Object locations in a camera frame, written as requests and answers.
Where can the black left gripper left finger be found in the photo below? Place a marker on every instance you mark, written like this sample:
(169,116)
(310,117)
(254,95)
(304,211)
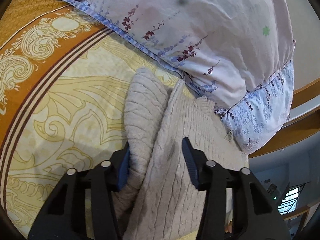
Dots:
(62,215)

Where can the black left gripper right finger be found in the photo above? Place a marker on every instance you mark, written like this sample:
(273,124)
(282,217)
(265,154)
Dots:
(236,204)

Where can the beige cable knit sweater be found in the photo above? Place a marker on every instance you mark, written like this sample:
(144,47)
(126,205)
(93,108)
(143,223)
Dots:
(159,200)

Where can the stair railing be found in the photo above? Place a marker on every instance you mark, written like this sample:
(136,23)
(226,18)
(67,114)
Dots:
(289,201)

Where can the wooden headboard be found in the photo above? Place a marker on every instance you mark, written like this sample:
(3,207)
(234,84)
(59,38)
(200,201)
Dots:
(302,123)

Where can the yellow orange patterned bedsheet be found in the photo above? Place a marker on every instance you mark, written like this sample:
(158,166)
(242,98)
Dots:
(64,80)

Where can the floral white pillow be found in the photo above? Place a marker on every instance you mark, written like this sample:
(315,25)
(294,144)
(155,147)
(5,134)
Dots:
(237,53)

